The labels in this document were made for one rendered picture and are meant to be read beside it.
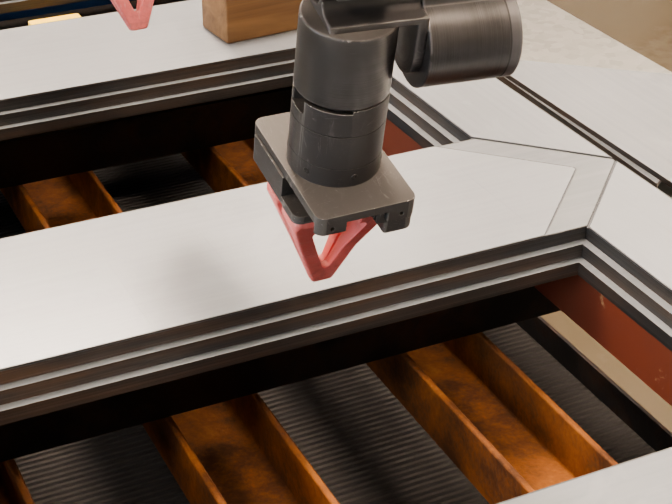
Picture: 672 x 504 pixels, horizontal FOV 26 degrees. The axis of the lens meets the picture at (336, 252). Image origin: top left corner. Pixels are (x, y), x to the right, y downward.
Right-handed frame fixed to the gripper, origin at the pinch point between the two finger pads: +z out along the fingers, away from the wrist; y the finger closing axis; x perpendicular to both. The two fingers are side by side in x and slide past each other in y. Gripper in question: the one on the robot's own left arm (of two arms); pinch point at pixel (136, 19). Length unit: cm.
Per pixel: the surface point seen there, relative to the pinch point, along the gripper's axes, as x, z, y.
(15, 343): 18.4, 17.9, -19.6
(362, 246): -9.5, 18.2, -18.0
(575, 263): -25.2, 22.4, -23.3
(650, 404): -95, 86, 67
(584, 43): -64, 17, 32
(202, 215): -0.2, 15.4, -8.1
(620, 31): -191, 53, 204
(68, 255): 11.4, 15.5, -9.6
